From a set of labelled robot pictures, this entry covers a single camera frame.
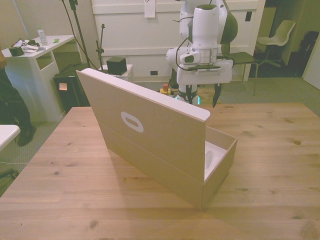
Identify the clear plastic bottle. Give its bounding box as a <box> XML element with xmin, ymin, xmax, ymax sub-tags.
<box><xmin>37</xmin><ymin>25</ymin><xmax>49</xmax><ymax>47</ymax></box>

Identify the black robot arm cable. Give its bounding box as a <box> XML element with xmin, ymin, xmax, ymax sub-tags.
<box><xmin>171</xmin><ymin>14</ymin><xmax>198</xmax><ymax>73</ymax></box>

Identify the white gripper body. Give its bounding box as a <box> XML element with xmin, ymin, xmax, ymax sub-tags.
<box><xmin>175</xmin><ymin>59</ymin><xmax>234</xmax><ymax>86</ymax></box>

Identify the white swivel chair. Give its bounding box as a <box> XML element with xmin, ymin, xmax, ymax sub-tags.
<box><xmin>256</xmin><ymin>19</ymin><xmax>296</xmax><ymax>67</ymax></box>

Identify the small white side table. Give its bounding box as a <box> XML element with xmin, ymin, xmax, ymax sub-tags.
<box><xmin>98</xmin><ymin>64</ymin><xmax>135</xmax><ymax>84</ymax></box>

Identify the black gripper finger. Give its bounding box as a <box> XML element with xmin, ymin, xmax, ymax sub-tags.
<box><xmin>212</xmin><ymin>83</ymin><xmax>223</xmax><ymax>109</ymax></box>
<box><xmin>185</xmin><ymin>84</ymin><xmax>195</xmax><ymax>104</ymax></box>

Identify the black cabinet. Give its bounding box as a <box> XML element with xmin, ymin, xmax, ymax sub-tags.
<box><xmin>52</xmin><ymin>64</ymin><xmax>92</xmax><ymax>114</ymax></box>

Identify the white round-edged table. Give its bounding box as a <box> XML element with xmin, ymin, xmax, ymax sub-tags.
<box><xmin>0</xmin><ymin>124</ymin><xmax>21</xmax><ymax>152</ymax></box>

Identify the white high counter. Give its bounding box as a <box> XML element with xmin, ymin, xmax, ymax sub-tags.
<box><xmin>1</xmin><ymin>34</ymin><xmax>76</xmax><ymax>123</ymax></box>

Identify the black cube box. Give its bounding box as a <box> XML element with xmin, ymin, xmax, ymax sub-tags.
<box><xmin>106</xmin><ymin>56</ymin><xmax>127</xmax><ymax>76</ymax></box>

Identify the black tripod stand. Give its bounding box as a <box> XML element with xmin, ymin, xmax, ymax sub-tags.
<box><xmin>59</xmin><ymin>0</ymin><xmax>101</xmax><ymax>71</ymax></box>

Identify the white moulded box insert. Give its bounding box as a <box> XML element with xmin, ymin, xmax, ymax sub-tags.
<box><xmin>204</xmin><ymin>140</ymin><xmax>228</xmax><ymax>182</ymax></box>

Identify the black stand foot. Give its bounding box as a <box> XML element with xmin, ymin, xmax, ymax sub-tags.
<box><xmin>0</xmin><ymin>168</ymin><xmax>17</xmax><ymax>180</ymax></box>

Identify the black microphone stand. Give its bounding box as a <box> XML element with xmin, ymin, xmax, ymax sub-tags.
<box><xmin>95</xmin><ymin>23</ymin><xmax>106</xmax><ymax>74</ymax></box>

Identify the person in dark trousers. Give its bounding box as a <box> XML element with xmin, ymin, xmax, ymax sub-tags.
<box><xmin>0</xmin><ymin>48</ymin><xmax>38</xmax><ymax>147</ymax></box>

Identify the white paper sheet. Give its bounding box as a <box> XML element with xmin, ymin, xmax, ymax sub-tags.
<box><xmin>144</xmin><ymin>0</ymin><xmax>157</xmax><ymax>19</ymax></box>

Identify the brown cardboard box with lid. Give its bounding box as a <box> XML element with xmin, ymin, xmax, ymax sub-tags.
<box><xmin>75</xmin><ymin>67</ymin><xmax>239</xmax><ymax>211</ymax></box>

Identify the green seat metal chair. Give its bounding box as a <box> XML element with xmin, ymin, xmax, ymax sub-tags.
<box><xmin>229</xmin><ymin>51</ymin><xmax>259</xmax><ymax>96</ymax></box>

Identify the black backpack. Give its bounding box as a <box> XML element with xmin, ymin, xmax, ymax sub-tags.
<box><xmin>299</xmin><ymin>30</ymin><xmax>320</xmax><ymax>52</ymax></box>

